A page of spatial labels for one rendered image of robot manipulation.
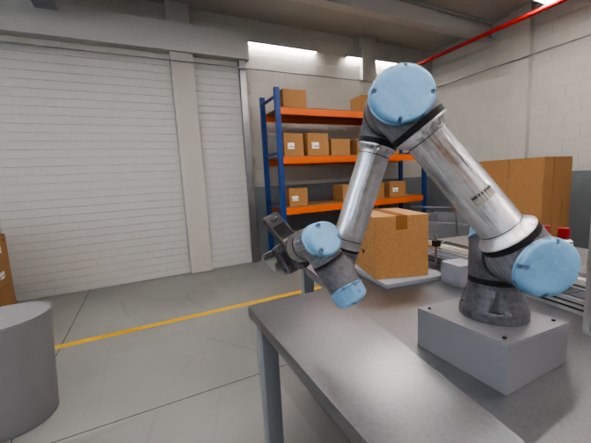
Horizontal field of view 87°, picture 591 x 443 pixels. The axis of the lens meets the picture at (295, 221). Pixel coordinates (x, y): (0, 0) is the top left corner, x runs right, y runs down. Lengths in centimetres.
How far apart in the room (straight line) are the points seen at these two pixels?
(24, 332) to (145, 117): 324
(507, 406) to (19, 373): 218
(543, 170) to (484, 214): 387
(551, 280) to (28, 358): 229
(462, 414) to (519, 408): 12
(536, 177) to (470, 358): 384
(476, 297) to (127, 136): 444
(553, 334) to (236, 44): 491
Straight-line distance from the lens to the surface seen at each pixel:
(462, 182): 68
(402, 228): 138
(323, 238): 63
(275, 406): 136
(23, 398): 241
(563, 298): 135
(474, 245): 87
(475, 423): 76
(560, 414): 85
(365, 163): 78
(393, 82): 65
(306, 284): 185
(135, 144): 475
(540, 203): 458
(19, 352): 229
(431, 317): 90
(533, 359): 89
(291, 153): 448
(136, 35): 500
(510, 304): 88
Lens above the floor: 129
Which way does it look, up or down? 8 degrees down
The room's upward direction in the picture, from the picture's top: 3 degrees counter-clockwise
